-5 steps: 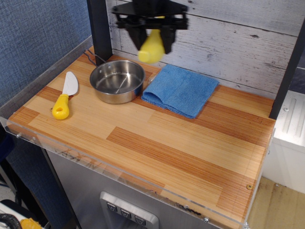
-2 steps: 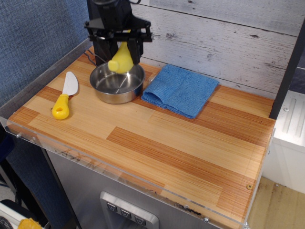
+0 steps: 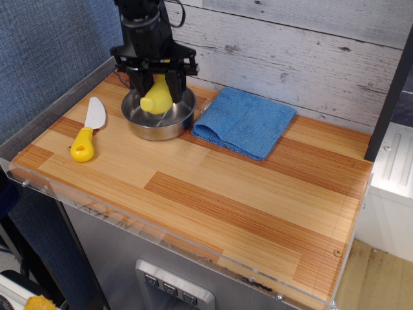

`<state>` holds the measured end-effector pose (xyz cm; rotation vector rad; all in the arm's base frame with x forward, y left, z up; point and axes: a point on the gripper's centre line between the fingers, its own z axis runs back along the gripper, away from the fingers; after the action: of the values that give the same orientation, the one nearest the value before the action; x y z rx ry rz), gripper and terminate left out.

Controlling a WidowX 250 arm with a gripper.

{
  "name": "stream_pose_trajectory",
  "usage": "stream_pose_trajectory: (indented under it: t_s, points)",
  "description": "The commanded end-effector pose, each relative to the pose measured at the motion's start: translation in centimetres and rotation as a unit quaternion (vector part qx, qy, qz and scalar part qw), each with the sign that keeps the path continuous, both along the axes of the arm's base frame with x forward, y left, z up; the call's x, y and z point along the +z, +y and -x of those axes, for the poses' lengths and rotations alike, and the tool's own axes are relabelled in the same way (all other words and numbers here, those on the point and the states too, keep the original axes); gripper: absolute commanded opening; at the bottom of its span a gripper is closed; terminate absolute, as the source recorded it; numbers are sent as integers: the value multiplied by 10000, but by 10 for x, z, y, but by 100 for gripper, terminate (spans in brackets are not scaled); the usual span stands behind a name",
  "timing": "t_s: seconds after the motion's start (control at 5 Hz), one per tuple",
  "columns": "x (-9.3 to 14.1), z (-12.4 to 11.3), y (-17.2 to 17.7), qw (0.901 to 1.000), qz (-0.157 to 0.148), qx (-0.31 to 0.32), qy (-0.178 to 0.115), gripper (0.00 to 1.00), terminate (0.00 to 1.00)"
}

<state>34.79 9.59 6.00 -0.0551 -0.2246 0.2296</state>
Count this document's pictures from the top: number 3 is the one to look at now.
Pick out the yellow handled toy knife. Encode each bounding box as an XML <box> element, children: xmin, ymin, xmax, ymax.
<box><xmin>70</xmin><ymin>97</ymin><xmax>106</xmax><ymax>162</ymax></box>

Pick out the silver button control panel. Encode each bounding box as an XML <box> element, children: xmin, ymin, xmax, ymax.
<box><xmin>135</xmin><ymin>259</ymin><xmax>216</xmax><ymax>309</ymax></box>

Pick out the white ribbed side appliance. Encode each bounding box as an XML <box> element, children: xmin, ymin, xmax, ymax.
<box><xmin>355</xmin><ymin>123</ymin><xmax>412</xmax><ymax>262</ymax></box>

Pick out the stainless steel cabinet front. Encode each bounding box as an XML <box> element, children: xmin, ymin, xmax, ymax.
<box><xmin>64</xmin><ymin>205</ymin><xmax>289</xmax><ymax>309</ymax></box>

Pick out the yellow plastic squeeze bottle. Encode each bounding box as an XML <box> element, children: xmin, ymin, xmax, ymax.
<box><xmin>140</xmin><ymin>74</ymin><xmax>174</xmax><ymax>115</ymax></box>

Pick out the yellow black object bottom left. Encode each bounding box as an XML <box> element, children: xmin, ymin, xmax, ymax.
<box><xmin>0</xmin><ymin>293</ymin><xmax>59</xmax><ymax>310</ymax></box>

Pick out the stainless steel pot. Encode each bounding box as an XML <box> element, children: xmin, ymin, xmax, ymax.
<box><xmin>121</xmin><ymin>78</ymin><xmax>197</xmax><ymax>141</ymax></box>

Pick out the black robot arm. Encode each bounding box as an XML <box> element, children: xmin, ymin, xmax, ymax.
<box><xmin>110</xmin><ymin>1</ymin><xmax>199</xmax><ymax>103</ymax></box>

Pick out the blue folded cloth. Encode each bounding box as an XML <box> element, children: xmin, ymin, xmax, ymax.
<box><xmin>191</xmin><ymin>87</ymin><xmax>297</xmax><ymax>161</ymax></box>

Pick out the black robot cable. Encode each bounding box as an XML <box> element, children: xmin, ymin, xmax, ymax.
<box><xmin>164</xmin><ymin>0</ymin><xmax>187</xmax><ymax>29</ymax></box>

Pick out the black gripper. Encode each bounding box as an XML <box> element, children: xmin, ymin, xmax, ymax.
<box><xmin>110</xmin><ymin>22</ymin><xmax>199</xmax><ymax>103</ymax></box>

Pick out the black right vertical post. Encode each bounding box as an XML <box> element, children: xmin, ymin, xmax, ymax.
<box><xmin>364</xmin><ymin>29</ymin><xmax>412</xmax><ymax>162</ymax></box>

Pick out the clear acrylic table guard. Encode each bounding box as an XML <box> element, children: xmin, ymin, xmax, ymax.
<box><xmin>1</xmin><ymin>156</ymin><xmax>358</xmax><ymax>309</ymax></box>

